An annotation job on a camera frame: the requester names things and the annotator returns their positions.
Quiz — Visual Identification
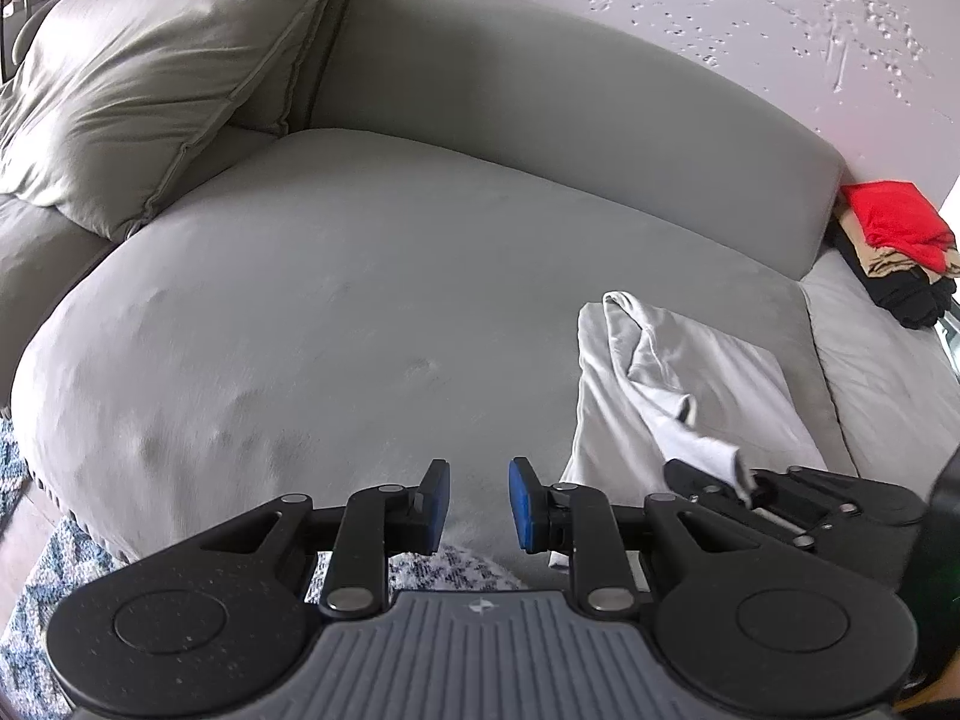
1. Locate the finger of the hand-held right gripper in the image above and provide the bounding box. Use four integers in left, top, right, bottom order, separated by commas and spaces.
663, 457, 821, 551
752, 466, 857, 524

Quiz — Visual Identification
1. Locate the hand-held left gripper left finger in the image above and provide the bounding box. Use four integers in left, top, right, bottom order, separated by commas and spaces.
180, 457, 453, 620

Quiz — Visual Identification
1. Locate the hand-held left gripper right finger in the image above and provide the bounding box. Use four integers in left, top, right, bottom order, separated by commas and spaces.
508, 455, 782, 617

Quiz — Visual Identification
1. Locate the white shirt with brown script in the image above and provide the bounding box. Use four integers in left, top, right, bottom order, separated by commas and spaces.
550, 290, 830, 571

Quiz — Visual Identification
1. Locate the black folded cloth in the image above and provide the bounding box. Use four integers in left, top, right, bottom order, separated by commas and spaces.
829, 217, 955, 329

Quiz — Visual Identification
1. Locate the tan folded cloth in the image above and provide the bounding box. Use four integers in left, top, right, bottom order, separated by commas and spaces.
838, 208, 960, 278

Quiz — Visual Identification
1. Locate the grey sofa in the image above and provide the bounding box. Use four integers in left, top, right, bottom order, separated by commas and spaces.
0, 0, 960, 565

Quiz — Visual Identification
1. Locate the red folded cloth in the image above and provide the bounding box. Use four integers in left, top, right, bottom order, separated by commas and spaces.
838, 180, 959, 272

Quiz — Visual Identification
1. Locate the blue white patterned rug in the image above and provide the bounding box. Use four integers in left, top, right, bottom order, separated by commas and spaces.
0, 416, 530, 720

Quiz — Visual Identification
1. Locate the large grey pillow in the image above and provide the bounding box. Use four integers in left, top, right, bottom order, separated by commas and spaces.
0, 0, 346, 241

